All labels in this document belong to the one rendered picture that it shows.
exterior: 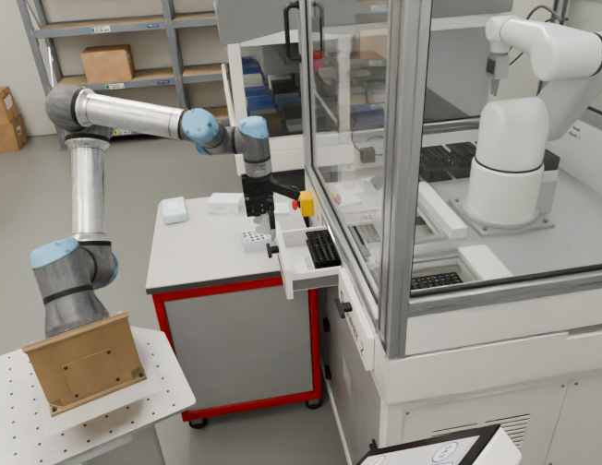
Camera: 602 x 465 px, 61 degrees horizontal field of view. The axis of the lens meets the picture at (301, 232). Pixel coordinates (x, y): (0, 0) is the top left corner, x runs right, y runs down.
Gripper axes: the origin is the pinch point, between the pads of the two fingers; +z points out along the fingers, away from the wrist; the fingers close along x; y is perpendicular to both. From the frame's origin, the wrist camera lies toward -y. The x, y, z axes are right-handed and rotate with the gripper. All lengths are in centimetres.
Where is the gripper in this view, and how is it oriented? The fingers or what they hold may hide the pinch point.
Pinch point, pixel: (273, 233)
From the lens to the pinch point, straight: 152.6
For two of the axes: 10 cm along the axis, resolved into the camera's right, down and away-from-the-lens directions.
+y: -9.8, 1.5, -1.1
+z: 0.7, 8.6, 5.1
